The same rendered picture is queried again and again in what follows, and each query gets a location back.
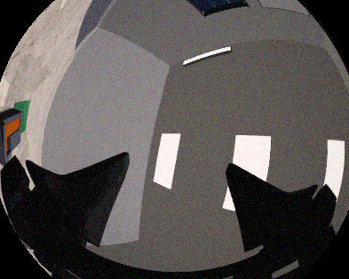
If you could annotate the orange l-shaped part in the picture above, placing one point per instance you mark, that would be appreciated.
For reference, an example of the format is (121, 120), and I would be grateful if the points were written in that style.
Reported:
(10, 128)

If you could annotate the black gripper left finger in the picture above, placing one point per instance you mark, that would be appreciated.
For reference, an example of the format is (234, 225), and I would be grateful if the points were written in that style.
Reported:
(87, 196)

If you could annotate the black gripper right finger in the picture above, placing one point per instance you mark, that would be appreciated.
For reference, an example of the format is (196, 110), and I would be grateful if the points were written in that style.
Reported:
(261, 208)

